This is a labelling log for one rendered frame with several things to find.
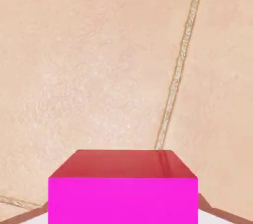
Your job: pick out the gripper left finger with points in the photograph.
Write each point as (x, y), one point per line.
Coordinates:
(40, 218)

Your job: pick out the small magenta cube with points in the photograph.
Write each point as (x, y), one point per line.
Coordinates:
(122, 198)

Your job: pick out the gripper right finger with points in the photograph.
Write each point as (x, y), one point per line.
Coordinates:
(207, 215)

